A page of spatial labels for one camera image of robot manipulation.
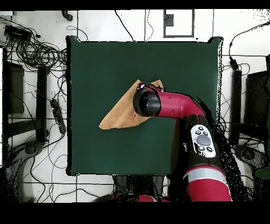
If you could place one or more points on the dark green table cloth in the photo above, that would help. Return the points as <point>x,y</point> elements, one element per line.
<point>101,84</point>

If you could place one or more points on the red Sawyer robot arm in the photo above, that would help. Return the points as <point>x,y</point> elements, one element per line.
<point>173,103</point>

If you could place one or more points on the dark stand base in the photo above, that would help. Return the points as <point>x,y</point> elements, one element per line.
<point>31,148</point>
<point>247,154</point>

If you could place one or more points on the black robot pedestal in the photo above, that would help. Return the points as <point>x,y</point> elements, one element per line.
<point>139,186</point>

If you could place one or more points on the green object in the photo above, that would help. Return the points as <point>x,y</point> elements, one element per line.
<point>262,173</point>

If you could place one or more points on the dark square block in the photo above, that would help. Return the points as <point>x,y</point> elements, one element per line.
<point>169,20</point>

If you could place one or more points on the black frame stand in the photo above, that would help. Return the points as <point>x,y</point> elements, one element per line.
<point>41,101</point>
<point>235,101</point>

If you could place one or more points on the black adapter box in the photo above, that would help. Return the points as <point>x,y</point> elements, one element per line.
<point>16,32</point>

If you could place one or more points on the tan terry towel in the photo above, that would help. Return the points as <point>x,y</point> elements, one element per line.
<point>122,114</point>

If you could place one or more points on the grey rectangular frame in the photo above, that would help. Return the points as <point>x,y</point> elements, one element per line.
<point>178,36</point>

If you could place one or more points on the black power strip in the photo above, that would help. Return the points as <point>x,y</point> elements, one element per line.
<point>58,115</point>

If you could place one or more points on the black hook-shaped object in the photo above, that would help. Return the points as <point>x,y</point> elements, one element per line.
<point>68,17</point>

